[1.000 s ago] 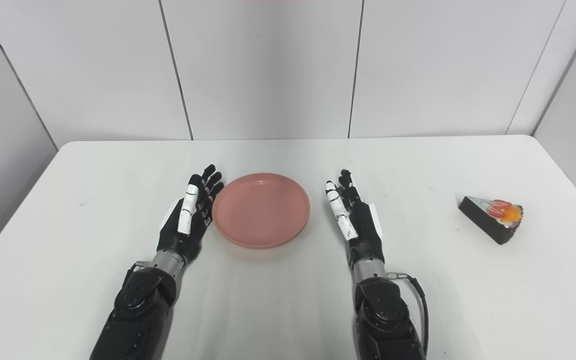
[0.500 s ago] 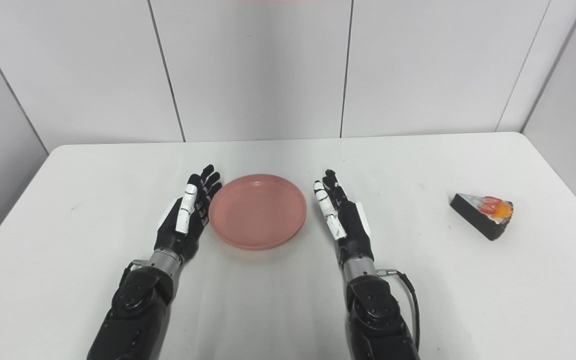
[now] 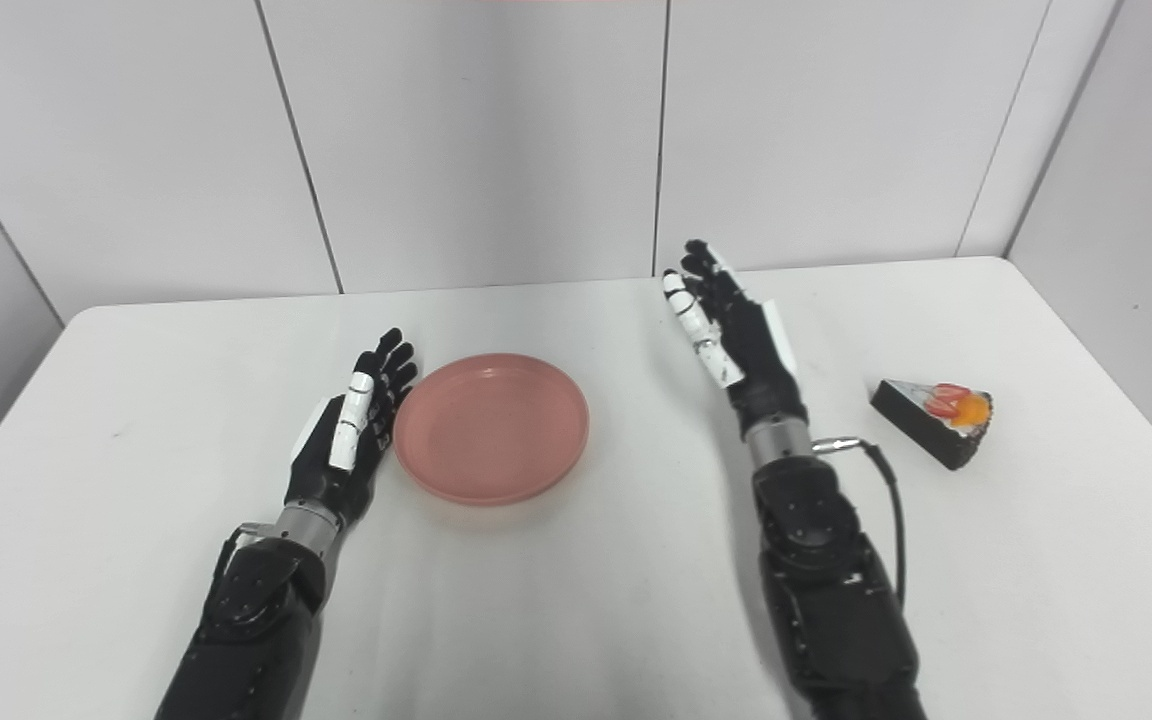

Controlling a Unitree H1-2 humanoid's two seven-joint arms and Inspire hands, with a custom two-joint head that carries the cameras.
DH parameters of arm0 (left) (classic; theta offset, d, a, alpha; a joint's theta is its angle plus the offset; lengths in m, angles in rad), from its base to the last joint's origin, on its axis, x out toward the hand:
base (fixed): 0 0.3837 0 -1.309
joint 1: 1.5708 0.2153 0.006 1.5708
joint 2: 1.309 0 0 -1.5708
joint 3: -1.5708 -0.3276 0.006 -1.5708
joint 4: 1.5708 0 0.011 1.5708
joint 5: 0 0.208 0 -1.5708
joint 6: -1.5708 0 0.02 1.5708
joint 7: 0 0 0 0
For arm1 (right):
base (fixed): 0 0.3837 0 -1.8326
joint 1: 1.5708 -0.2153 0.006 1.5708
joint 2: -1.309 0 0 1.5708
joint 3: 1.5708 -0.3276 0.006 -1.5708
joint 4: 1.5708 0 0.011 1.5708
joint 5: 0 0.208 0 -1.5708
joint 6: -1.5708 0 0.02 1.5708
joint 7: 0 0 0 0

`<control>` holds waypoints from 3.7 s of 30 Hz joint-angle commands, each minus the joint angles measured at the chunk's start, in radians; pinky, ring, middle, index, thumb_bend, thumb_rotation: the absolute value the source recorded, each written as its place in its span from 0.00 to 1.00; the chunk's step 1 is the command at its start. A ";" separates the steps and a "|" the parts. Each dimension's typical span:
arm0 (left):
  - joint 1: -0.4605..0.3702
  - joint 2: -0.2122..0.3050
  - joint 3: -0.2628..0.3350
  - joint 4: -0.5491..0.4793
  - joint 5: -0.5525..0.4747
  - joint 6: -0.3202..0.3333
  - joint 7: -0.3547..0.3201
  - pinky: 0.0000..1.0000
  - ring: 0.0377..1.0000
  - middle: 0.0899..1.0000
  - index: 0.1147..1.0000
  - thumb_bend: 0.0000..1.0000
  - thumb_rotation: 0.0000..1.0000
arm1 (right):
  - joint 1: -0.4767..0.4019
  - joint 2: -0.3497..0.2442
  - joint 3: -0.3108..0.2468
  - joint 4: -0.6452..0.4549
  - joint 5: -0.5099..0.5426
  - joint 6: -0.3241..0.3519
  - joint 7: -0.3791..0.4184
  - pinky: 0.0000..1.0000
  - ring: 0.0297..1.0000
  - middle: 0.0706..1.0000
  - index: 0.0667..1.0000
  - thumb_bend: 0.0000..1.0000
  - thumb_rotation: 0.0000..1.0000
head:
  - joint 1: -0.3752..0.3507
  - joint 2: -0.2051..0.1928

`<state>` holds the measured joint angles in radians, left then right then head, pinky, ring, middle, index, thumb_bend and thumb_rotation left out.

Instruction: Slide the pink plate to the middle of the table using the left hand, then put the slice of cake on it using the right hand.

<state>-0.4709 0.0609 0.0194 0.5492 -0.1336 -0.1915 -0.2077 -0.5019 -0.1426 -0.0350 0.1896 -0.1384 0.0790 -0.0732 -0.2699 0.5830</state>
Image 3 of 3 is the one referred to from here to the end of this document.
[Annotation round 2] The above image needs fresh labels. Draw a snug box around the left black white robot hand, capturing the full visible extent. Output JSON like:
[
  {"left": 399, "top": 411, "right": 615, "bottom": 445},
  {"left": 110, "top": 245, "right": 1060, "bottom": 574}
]
[{"left": 283, "top": 327, "right": 419, "bottom": 527}]

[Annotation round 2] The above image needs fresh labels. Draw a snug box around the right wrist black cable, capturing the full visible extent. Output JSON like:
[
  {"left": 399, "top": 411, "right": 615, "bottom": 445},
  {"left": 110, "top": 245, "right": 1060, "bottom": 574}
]
[{"left": 812, "top": 435, "right": 907, "bottom": 609}]

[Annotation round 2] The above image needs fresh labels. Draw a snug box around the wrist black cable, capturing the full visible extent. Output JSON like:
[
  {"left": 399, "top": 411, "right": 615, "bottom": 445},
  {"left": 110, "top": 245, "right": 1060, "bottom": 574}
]
[
  {"left": 210, "top": 522, "right": 282, "bottom": 601},
  {"left": 812, "top": 435, "right": 907, "bottom": 609}
]

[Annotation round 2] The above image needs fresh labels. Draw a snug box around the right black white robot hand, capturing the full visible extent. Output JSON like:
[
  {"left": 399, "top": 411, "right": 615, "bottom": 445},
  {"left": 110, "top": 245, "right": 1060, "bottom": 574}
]
[{"left": 662, "top": 239, "right": 810, "bottom": 441}]

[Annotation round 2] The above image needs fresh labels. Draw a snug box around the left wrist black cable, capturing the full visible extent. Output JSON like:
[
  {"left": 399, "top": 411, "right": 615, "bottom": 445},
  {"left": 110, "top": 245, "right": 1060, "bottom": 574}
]
[{"left": 210, "top": 522, "right": 282, "bottom": 601}]

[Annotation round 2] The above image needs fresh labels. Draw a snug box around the chocolate cake slice with fruit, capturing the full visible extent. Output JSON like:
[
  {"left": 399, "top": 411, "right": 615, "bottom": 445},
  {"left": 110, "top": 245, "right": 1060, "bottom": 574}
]
[{"left": 870, "top": 378, "right": 995, "bottom": 471}]

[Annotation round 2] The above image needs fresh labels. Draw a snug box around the pink round plate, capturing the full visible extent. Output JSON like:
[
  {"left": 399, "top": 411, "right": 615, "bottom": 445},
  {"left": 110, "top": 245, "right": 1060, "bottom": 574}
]
[{"left": 393, "top": 352, "right": 591, "bottom": 507}]

